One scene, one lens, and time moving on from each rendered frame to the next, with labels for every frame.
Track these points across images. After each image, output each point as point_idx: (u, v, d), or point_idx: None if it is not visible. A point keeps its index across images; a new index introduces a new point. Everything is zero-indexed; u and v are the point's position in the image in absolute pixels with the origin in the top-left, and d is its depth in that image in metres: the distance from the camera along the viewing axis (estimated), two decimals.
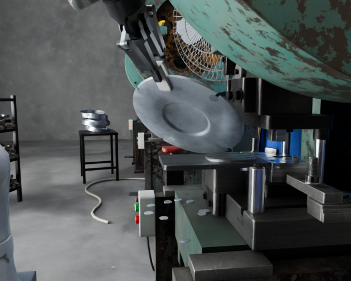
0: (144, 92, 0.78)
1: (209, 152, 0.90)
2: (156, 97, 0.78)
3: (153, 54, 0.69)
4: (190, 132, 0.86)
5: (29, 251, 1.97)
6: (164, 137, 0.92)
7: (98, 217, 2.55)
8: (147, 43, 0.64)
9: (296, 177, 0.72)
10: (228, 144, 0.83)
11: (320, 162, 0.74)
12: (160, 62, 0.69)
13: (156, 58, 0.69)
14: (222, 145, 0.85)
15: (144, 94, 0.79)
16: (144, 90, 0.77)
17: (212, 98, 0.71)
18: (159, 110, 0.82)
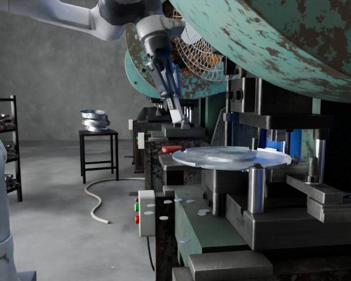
0: None
1: (228, 148, 0.95)
2: (216, 164, 0.73)
3: (169, 91, 0.89)
4: (222, 151, 0.87)
5: (29, 251, 1.97)
6: (188, 153, 0.89)
7: (98, 217, 2.55)
8: None
9: (296, 177, 0.72)
10: (256, 151, 0.90)
11: (320, 162, 0.74)
12: None
13: (170, 95, 0.89)
14: None
15: (203, 165, 0.72)
16: None
17: (279, 164, 0.74)
18: (206, 159, 0.78)
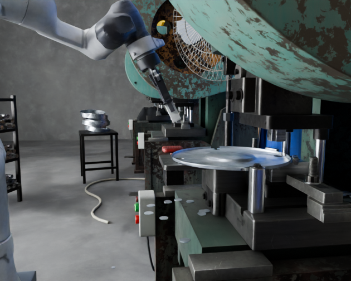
0: None
1: (185, 163, 0.73)
2: (263, 156, 0.83)
3: None
4: (218, 158, 0.76)
5: (29, 251, 1.97)
6: None
7: (98, 217, 2.55)
8: (157, 88, 1.10)
9: (296, 177, 0.72)
10: (178, 158, 0.81)
11: (320, 162, 0.74)
12: (165, 103, 1.10)
13: None
14: None
15: None
16: None
17: None
18: (259, 158, 0.79)
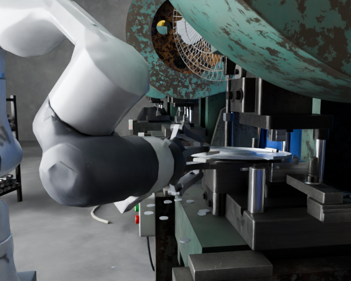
0: None
1: (285, 157, 0.73)
2: None
3: None
4: (254, 151, 0.79)
5: (29, 251, 1.97)
6: None
7: (98, 217, 2.55)
8: (191, 164, 0.60)
9: (296, 177, 0.72)
10: (257, 159, 0.69)
11: (320, 162, 0.74)
12: (203, 154, 0.65)
13: None
14: None
15: None
16: None
17: None
18: None
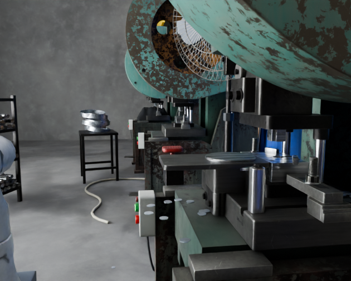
0: None
1: None
2: None
3: None
4: None
5: (29, 251, 1.97)
6: None
7: (98, 217, 2.55)
8: None
9: (296, 177, 0.72)
10: None
11: (320, 162, 0.74)
12: None
13: None
14: None
15: None
16: None
17: None
18: None
